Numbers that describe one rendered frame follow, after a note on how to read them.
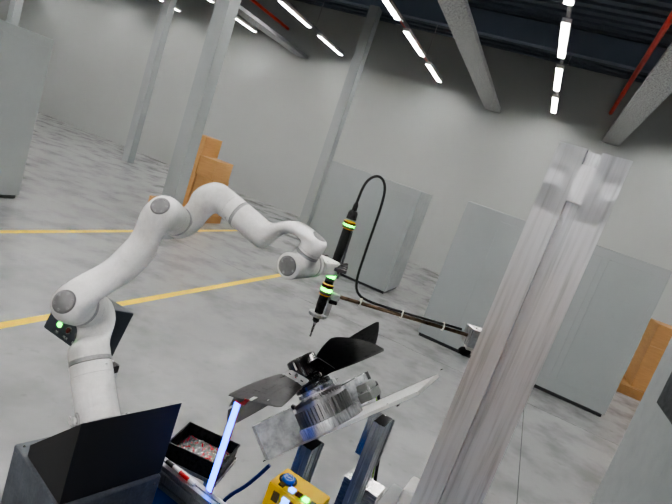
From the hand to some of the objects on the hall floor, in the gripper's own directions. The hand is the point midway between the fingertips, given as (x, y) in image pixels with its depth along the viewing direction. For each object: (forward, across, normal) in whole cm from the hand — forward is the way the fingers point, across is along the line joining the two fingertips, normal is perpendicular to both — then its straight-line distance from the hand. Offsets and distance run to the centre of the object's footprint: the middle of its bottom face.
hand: (334, 262), depth 181 cm
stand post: (+15, -10, +165) cm, 166 cm away
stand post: (+15, -33, +165) cm, 169 cm away
